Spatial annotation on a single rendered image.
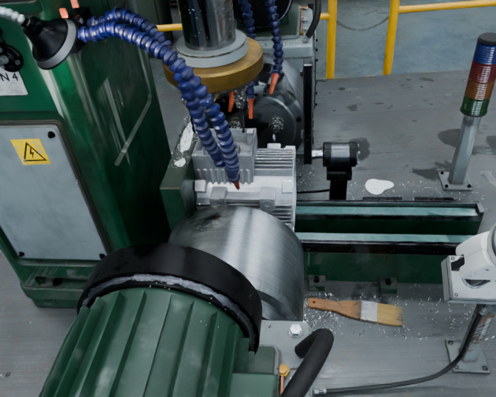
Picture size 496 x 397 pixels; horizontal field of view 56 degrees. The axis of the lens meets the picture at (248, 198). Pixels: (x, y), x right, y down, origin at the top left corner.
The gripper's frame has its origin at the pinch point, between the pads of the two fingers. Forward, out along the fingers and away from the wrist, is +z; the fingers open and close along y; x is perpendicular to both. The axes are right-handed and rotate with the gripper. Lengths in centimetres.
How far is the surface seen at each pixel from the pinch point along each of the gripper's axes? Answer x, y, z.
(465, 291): 2.3, 1.4, 2.8
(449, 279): 0.4, 3.5, 3.2
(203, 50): -34, 44, -12
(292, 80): -52, 31, 25
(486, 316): 4.8, -4.7, 12.9
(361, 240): -11.6, 14.8, 24.9
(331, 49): -191, 13, 192
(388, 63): -188, -27, 206
